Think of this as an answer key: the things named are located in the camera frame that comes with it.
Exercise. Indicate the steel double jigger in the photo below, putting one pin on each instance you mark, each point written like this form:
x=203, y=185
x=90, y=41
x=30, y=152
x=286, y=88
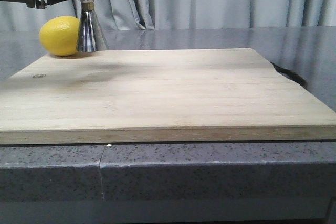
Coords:
x=90, y=34

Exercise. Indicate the yellow lemon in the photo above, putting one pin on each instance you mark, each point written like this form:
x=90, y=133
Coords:
x=59, y=35

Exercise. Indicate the grey curtain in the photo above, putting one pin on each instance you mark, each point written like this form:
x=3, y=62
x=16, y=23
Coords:
x=213, y=14

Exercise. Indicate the wooden cutting board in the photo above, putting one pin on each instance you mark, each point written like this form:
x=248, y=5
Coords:
x=158, y=95

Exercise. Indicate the black cutting board handle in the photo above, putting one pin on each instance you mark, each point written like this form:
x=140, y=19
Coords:
x=290, y=75

